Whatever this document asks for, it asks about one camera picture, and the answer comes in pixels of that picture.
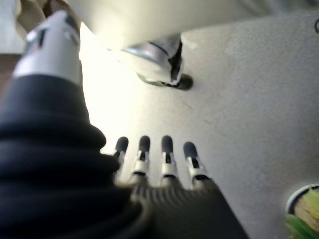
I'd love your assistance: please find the robot left hand black glove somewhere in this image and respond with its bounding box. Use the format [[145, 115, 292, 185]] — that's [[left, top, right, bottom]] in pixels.
[[0, 9, 250, 239]]

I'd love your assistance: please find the cream bed sheet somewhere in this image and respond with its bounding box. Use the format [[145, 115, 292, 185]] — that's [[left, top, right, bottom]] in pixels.
[[14, 0, 54, 33]]

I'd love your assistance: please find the dark green robot left foot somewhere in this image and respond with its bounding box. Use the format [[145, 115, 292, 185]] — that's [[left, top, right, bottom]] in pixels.
[[171, 73, 194, 92]]

